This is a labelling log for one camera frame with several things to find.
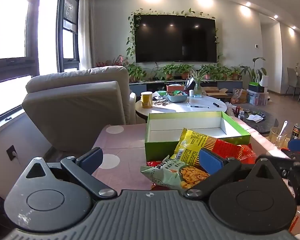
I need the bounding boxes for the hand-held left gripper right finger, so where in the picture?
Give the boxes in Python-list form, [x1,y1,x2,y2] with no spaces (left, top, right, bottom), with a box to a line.
[185,148,278,200]

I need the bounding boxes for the dark framed window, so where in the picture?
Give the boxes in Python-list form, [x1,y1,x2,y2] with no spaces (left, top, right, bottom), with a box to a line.
[0,0,81,124]

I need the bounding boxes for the beige armchair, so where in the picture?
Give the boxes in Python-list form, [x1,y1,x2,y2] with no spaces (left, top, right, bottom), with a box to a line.
[22,65,137,153]

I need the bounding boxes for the crumpled white tissue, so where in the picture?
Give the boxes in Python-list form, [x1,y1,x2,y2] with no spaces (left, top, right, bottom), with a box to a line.
[246,114,264,123]

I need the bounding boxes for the wall television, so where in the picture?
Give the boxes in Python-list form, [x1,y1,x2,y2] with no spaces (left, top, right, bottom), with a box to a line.
[134,14,217,63]

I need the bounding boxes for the green cardboard box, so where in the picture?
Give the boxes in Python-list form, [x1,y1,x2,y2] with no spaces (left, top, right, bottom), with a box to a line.
[144,111,252,162]

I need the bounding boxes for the yellow canister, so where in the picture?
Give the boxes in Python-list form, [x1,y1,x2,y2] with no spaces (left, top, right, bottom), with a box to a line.
[140,91,153,109]

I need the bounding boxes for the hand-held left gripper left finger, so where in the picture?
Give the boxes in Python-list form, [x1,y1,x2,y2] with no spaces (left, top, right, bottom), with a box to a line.
[25,147,117,200]

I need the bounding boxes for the yellow red snack packet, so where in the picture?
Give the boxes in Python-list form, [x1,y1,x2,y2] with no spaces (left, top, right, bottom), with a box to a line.
[174,128,243,167]

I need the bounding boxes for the orange box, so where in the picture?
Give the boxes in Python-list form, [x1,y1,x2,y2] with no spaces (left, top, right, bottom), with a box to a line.
[166,84,186,92]

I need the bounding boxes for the glass vase with plant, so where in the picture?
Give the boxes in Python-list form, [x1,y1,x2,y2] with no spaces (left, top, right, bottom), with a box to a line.
[190,70,208,96]

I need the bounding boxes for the clear plastic bag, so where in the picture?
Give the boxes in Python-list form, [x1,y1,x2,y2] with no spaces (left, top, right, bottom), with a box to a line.
[225,102,238,117]

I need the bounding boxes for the dark drink can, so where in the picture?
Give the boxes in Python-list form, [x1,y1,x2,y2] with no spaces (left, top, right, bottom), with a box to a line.
[291,124,300,140]

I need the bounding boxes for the glass cup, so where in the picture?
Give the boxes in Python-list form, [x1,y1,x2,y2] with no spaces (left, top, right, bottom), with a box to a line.
[268,127,288,148]

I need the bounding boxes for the white round table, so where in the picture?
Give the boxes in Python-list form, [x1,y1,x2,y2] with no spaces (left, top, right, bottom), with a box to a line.
[135,94,227,124]

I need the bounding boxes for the teal basket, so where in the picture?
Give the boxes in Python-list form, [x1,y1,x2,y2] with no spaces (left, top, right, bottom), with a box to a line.
[166,91,188,103]

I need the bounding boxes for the clear storage box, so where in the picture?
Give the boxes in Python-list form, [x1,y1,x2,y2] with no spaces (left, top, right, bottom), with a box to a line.
[247,90,269,106]

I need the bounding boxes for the pink polka dot tablecloth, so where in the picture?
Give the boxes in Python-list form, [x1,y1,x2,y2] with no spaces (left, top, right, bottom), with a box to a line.
[91,124,290,195]

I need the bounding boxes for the plastic bag with fruit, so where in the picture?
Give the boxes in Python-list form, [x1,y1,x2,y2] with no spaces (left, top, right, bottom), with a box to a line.
[230,89,243,104]

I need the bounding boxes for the red berry branch decoration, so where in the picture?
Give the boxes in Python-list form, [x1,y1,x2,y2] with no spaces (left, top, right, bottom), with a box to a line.
[96,55,128,68]

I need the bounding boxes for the row of potted green plants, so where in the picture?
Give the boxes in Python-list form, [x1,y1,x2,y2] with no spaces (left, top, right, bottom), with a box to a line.
[126,62,243,83]

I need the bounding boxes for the dark marble round table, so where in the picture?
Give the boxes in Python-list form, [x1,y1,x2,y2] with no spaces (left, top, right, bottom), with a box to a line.
[230,104,279,138]

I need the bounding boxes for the wall socket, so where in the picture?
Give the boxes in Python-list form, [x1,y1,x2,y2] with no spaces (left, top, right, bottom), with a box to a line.
[6,144,18,162]

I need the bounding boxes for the tall plant in white planter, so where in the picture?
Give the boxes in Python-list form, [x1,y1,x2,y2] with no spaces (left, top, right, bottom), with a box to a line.
[240,57,269,93]

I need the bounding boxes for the green snack packet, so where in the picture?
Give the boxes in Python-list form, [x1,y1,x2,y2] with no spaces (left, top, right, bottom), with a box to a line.
[140,155,212,190]

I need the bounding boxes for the scattered snack wrappers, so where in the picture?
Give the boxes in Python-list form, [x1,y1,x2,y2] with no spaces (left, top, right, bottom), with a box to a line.
[152,91,169,107]

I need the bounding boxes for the open cardboard box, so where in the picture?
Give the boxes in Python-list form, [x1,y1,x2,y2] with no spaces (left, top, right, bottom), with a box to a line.
[204,86,232,98]

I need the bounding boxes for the dark television cabinet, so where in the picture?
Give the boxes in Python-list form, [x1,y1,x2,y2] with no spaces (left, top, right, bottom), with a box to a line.
[129,79,243,99]

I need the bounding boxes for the beige curtain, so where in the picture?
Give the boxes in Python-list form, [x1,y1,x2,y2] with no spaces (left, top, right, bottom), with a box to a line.
[78,0,98,69]

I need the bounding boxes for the green black box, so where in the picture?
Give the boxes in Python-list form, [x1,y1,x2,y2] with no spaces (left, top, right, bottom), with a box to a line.
[248,81,265,93]

